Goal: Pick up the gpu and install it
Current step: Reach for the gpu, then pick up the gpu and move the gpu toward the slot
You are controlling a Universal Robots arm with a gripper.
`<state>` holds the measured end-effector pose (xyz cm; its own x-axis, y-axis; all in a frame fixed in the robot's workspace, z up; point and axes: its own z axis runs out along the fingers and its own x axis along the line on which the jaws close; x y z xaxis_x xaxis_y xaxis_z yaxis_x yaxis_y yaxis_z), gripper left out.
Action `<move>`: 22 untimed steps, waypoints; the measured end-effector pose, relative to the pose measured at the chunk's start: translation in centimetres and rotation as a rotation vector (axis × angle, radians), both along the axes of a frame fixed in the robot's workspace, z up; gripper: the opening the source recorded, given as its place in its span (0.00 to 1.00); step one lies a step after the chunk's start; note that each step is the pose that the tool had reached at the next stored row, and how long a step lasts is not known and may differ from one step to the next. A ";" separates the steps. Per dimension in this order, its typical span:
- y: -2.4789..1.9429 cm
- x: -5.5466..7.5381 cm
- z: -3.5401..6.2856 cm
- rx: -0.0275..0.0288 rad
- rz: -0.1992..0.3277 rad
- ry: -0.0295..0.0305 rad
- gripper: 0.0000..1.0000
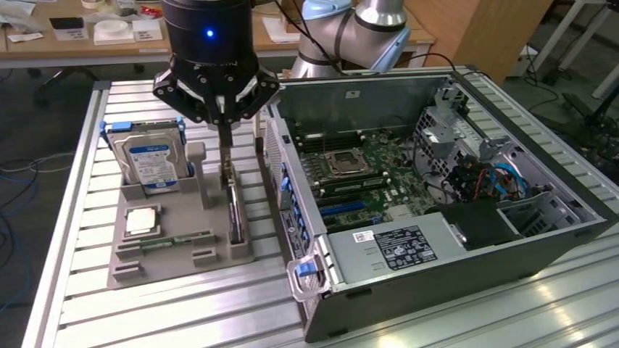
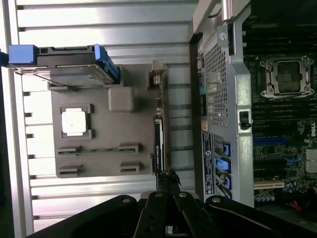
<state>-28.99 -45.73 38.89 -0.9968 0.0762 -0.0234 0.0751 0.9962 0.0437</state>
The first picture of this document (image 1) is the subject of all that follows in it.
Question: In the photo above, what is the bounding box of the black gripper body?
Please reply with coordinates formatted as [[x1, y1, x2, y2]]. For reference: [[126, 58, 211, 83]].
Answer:
[[162, 0, 262, 99]]

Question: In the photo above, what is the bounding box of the graphics card with metal bracket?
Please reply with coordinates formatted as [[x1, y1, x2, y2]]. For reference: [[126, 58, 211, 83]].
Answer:
[[216, 94, 251, 248]]

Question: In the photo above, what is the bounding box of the plain white labelled box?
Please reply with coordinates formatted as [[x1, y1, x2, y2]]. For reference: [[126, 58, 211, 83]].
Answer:
[[131, 18, 164, 43]]

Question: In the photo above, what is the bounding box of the white paper stack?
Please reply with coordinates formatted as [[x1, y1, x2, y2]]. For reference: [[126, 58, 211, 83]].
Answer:
[[262, 16, 302, 44]]

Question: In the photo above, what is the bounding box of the hard disk with blue rails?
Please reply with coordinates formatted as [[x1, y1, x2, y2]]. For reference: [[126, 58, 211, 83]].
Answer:
[[100, 116, 195, 199]]

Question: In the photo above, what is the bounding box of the white box with round insert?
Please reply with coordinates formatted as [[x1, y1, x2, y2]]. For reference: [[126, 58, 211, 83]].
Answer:
[[92, 20, 136, 46]]

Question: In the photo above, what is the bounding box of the wooden desk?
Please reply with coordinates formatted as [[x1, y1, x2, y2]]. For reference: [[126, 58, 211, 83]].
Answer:
[[0, 0, 436, 70]]

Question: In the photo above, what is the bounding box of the metal CPU socket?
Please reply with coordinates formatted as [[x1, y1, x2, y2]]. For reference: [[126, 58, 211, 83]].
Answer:
[[324, 149, 374, 179]]

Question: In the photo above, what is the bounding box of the black office chair base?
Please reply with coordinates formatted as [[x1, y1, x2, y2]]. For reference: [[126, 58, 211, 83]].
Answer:
[[28, 63, 146, 108]]

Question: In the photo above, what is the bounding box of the white box with black lid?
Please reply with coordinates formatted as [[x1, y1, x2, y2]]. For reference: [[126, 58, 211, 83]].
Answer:
[[48, 17, 90, 41]]

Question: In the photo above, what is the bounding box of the installed RAM stick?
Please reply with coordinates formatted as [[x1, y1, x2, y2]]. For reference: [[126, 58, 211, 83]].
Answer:
[[316, 177, 388, 194]]

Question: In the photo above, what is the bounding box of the grey parts rack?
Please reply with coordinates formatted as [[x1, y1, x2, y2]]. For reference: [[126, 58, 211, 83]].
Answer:
[[107, 141, 256, 291]]

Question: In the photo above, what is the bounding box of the long PCIe expansion slot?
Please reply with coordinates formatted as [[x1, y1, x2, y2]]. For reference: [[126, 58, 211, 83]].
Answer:
[[318, 200, 364, 213], [322, 207, 368, 220]]

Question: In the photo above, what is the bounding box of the CPU with silver lid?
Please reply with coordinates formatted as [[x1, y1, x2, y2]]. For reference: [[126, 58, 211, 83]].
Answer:
[[124, 207, 164, 237]]

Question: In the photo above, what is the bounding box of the green motherboard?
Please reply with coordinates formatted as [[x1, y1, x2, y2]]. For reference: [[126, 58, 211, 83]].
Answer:
[[294, 126, 451, 233]]

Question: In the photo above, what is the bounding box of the silver disk bay cage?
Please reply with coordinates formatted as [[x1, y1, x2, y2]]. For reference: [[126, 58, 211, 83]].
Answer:
[[414, 86, 522, 182]]

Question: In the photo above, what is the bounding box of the clear plastic bag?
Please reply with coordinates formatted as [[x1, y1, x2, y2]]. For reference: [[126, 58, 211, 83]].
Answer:
[[0, 0, 48, 33]]

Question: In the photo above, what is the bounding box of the loose green RAM stick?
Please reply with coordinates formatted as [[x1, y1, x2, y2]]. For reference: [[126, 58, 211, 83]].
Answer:
[[139, 233, 207, 249]]

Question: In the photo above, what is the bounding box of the grey power supply unit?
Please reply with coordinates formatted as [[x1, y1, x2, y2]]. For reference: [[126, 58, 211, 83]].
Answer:
[[319, 212, 478, 286]]

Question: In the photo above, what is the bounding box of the wooden cabinet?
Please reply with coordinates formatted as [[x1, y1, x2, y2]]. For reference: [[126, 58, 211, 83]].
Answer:
[[403, 0, 555, 84]]

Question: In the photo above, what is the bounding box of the open black PC case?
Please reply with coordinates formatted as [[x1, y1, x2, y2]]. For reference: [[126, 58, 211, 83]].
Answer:
[[254, 65, 618, 344]]

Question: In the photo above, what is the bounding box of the black stand equipment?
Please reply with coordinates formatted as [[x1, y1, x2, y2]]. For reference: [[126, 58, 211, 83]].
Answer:
[[563, 70, 619, 164]]

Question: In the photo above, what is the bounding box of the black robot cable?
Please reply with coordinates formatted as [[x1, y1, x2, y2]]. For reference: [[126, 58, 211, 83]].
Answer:
[[270, 0, 350, 73]]

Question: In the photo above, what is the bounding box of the white floor cable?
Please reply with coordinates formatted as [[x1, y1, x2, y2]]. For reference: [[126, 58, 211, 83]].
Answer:
[[0, 152, 74, 175]]

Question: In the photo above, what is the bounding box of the black cable behind case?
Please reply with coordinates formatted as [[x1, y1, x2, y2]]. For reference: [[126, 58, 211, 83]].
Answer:
[[386, 52, 492, 79]]

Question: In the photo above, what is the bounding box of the blue floor cable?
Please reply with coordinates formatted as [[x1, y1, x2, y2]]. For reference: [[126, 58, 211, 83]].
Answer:
[[0, 170, 40, 312]]

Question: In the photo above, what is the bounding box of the red disk wire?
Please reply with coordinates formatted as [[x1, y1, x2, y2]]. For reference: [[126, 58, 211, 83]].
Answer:
[[475, 167, 491, 199]]

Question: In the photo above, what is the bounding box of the blue disk wire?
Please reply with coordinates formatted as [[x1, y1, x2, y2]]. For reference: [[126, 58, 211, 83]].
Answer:
[[487, 162, 530, 202]]

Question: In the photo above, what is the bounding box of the black plastic air duct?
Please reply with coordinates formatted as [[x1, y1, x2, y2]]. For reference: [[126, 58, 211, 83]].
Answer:
[[442, 201, 524, 252]]

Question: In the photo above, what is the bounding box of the silver disk bay bracket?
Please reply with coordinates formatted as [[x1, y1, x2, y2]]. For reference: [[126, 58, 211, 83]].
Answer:
[[496, 191, 582, 240]]

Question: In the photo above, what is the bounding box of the white table frame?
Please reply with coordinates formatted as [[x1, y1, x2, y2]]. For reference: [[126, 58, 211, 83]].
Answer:
[[530, 0, 619, 99]]

